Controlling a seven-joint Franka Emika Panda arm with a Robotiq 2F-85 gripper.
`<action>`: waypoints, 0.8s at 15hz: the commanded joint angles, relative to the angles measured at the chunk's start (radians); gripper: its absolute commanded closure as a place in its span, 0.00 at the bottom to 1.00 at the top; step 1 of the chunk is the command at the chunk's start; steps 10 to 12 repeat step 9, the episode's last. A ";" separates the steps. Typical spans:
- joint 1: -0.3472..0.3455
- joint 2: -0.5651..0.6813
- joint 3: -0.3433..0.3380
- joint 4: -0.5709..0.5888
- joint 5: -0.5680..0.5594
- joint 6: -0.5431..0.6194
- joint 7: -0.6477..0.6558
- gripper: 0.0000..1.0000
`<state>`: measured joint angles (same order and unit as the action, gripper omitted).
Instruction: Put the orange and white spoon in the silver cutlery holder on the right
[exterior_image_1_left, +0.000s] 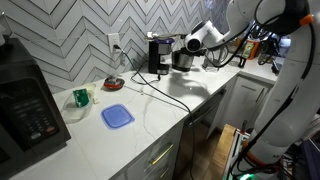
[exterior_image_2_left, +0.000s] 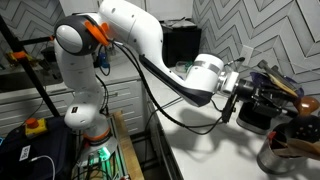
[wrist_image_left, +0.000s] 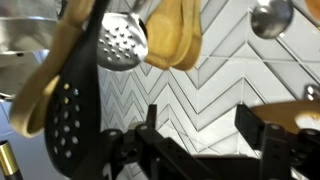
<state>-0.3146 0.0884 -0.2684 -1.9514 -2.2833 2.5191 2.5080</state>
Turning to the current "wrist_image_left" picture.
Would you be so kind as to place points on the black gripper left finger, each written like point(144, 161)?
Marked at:
point(150, 150)

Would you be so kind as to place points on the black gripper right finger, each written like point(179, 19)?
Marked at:
point(280, 153)

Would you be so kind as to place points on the silver slotted spoon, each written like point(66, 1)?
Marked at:
point(136, 53)

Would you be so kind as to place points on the black slotted spoon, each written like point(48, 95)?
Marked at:
point(88, 66)

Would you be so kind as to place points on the wooden spoon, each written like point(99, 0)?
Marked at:
point(195, 40)
point(163, 40)

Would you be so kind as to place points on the shiny silver cutlery holder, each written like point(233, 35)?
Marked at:
point(23, 33)

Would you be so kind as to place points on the wooden slotted spatula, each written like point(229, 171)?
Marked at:
point(43, 76)

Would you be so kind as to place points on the silver ladle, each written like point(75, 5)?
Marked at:
point(271, 18)

